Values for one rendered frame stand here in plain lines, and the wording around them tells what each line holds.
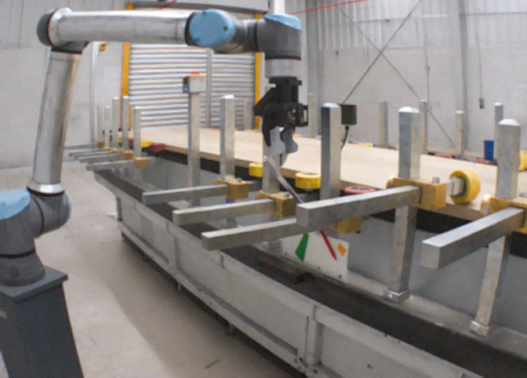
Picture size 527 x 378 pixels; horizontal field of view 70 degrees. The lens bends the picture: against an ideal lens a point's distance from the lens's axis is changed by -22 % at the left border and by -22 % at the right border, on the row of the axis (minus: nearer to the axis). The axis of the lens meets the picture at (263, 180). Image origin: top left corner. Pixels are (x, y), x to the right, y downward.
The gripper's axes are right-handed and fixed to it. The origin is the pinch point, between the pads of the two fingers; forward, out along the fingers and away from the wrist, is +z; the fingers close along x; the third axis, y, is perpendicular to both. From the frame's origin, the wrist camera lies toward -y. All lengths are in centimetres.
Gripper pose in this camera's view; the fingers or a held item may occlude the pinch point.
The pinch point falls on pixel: (278, 160)
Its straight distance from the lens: 114.6
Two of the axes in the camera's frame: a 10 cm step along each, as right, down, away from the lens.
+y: 5.5, 1.4, -8.2
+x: 8.4, -0.9, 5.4
